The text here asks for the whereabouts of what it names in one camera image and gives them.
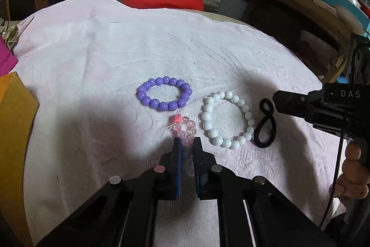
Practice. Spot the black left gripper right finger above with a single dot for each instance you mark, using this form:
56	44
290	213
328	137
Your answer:
205	178

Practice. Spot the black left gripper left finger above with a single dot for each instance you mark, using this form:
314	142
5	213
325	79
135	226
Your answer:
170	187

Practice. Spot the right hand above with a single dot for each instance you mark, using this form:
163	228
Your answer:
353	183

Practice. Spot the wooden side table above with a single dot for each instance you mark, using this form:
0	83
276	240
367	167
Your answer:
311	32

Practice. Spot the pink white towel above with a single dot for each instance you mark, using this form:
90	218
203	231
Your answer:
114	84

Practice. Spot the teal box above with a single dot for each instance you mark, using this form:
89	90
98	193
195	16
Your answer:
351	15

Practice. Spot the orange cardboard box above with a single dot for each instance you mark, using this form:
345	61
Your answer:
18	109

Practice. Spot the magenta cloth pouch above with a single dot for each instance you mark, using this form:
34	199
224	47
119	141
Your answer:
7	60

